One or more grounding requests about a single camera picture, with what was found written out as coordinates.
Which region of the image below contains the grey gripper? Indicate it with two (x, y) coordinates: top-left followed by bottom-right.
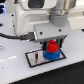
(34, 17), (71, 51)

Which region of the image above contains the red gear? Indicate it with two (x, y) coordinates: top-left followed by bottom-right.
(46, 40), (59, 53)

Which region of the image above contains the blue gear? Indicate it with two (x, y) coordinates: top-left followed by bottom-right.
(43, 51), (61, 61)

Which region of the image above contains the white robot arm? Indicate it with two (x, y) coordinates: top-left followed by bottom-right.
(14, 0), (77, 44)

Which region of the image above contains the left metal peg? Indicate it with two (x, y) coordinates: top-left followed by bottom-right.
(33, 52), (38, 62)

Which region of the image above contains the black cable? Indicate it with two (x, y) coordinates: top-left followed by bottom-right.
(0, 31), (36, 41)

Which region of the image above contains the metal peg base plate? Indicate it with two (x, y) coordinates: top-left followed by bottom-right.
(24, 49), (67, 68)

